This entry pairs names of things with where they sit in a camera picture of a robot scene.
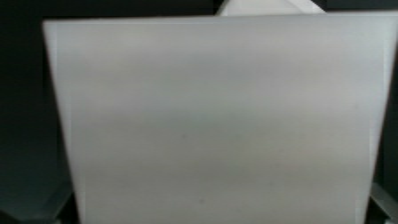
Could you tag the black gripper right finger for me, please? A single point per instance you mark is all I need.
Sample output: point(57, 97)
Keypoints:
point(383, 209)

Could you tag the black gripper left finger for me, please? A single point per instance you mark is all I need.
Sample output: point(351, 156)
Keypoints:
point(43, 208)

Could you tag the white cabinet drawer block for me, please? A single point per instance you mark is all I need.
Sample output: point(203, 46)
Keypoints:
point(223, 111)

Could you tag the white sheet with fiducial markers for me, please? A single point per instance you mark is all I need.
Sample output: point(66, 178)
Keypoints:
point(267, 7)

